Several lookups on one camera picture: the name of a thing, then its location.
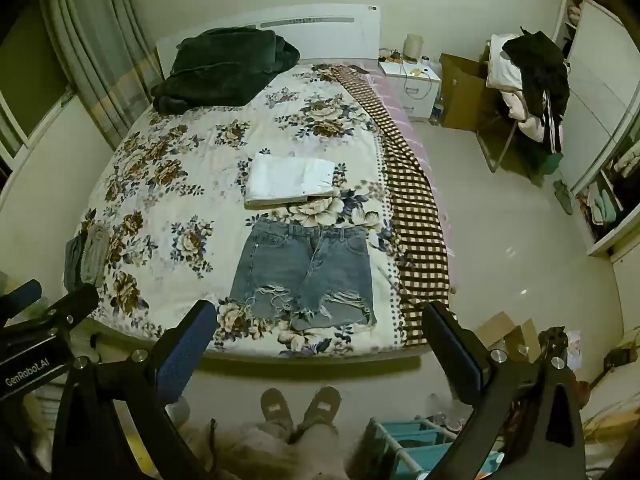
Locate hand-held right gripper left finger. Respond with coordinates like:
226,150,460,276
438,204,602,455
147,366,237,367
50,299,219,480

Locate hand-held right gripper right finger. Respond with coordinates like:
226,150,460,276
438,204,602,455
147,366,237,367
421,301,587,480

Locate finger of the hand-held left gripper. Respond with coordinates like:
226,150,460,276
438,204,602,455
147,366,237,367
0,279,43,313
0,283,100,336

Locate blue denim shorts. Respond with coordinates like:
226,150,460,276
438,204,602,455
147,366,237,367
229,215,378,332

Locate white folded pants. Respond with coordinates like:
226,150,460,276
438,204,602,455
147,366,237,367
244,152,339,209

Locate dark grey folded cloth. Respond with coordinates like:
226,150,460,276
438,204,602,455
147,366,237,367
63,234,88,292

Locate flat cardboard pieces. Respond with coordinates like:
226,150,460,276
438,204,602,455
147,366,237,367
474,311,542,364

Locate light grey folded cloth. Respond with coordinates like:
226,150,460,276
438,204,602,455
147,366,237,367
82,223,111,286

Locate blue storage rack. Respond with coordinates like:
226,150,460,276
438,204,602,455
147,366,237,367
364,414,503,480

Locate person's left shoe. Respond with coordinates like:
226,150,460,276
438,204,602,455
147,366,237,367
260,387,295,435

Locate person's shoe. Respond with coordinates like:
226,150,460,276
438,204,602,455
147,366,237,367
299,385,342,437
260,387,295,435

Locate brown checkered blanket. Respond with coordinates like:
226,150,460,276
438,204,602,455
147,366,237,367
331,64,459,349

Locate person's right shoe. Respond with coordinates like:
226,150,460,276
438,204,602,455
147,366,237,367
299,385,342,437

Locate person's legs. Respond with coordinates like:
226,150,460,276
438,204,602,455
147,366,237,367
240,420,351,480

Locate grey slipper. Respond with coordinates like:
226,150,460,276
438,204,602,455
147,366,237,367
552,179,577,217

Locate bed with floral quilt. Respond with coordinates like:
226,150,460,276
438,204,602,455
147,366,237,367
65,62,417,359

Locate grey striped curtain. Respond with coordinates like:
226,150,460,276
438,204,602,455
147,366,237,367
36,0,167,137

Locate brown cardboard box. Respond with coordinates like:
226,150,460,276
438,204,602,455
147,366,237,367
438,52,497,132

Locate white nightstand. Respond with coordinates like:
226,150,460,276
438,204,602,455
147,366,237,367
377,57,442,122

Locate dark green plush blanket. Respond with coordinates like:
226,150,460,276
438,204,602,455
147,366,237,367
151,27,301,114

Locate pile of light clothes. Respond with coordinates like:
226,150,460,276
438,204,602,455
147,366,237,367
486,34,553,145

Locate black garment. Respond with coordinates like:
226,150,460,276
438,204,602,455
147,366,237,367
501,29,571,155

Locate white wardrobe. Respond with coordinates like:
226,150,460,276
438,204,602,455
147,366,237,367
551,0,640,257

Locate beige table lamp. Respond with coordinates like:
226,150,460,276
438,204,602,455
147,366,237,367
403,33,425,65

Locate white bed headboard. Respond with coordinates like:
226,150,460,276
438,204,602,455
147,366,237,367
156,3,381,80

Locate metal frame chair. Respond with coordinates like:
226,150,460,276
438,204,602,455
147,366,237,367
474,107,563,175

